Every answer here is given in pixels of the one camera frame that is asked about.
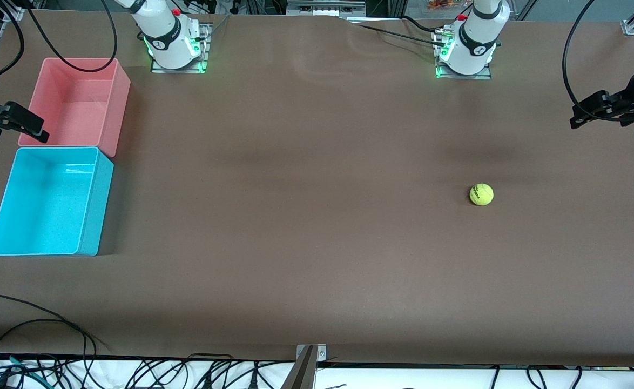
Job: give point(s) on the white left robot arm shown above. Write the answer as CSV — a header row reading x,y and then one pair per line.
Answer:
x,y
476,48

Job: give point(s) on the orange packet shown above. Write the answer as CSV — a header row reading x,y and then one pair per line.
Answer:
x,y
442,5

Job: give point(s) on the white corner bracket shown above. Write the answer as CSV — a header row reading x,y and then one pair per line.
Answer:
x,y
13,13

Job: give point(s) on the grey power strip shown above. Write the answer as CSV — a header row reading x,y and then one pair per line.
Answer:
x,y
325,7

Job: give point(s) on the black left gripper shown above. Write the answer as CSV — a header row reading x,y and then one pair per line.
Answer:
x,y
628,105

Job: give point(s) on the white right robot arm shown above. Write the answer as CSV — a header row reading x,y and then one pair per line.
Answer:
x,y
166,38

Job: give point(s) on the yellow tennis ball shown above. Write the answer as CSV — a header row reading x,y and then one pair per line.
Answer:
x,y
481,194

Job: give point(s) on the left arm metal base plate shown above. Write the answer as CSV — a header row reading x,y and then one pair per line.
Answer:
x,y
465,75

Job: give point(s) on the grey metal bar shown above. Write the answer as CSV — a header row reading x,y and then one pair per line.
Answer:
x,y
301,375

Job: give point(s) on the small metal edge bracket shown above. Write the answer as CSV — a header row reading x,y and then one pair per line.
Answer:
x,y
321,352

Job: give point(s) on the pink plastic bin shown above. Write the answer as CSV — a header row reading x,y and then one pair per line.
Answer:
x,y
74,102

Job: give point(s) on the blue plastic bin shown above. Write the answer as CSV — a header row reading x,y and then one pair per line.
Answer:
x,y
41,205

